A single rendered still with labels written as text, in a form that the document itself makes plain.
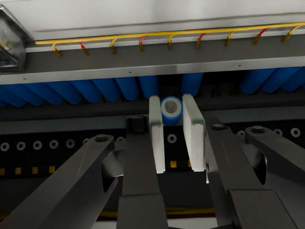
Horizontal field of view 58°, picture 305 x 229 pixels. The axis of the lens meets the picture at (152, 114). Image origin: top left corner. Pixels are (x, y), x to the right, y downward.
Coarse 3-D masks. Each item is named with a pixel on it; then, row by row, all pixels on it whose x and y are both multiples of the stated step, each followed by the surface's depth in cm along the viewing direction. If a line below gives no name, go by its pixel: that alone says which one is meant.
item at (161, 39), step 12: (156, 36) 20; (168, 36) 20; (180, 36) 20; (192, 36) 20; (204, 36) 20; (216, 36) 20; (240, 36) 20; (252, 36) 20; (36, 48) 20; (48, 48) 20; (60, 48) 20; (72, 48) 21
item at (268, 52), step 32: (160, 32) 19; (192, 32) 19; (288, 32) 19; (32, 64) 21; (64, 64) 20; (96, 64) 20; (128, 64) 20; (160, 64) 20; (192, 64) 20; (224, 64) 20; (256, 64) 20; (288, 64) 21
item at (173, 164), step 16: (176, 128) 33; (240, 128) 33; (272, 128) 32; (288, 128) 32; (304, 128) 32; (0, 144) 34; (16, 144) 34; (32, 144) 34; (48, 144) 34; (64, 144) 33; (80, 144) 33; (176, 144) 33; (304, 144) 32; (0, 160) 33; (16, 160) 33; (32, 160) 33; (48, 160) 33; (64, 160) 33; (176, 160) 32; (0, 176) 33; (16, 176) 33; (32, 176) 33; (48, 176) 33
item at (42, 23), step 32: (0, 0) 16; (32, 0) 16; (64, 0) 16; (96, 0) 16; (128, 0) 16; (160, 0) 17; (192, 0) 17; (224, 0) 17; (256, 0) 17; (288, 0) 17; (32, 32) 19; (64, 32) 20; (96, 32) 20; (128, 32) 20; (0, 128) 34; (32, 128) 34; (64, 128) 33; (96, 128) 33
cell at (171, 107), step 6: (168, 96) 21; (174, 96) 21; (162, 102) 21; (168, 102) 21; (174, 102) 21; (180, 102) 21; (162, 108) 21; (168, 108) 21; (174, 108) 21; (180, 108) 21; (162, 114) 21; (168, 114) 21; (174, 114) 21; (180, 114) 21; (162, 120) 25; (168, 120) 22; (174, 120) 22
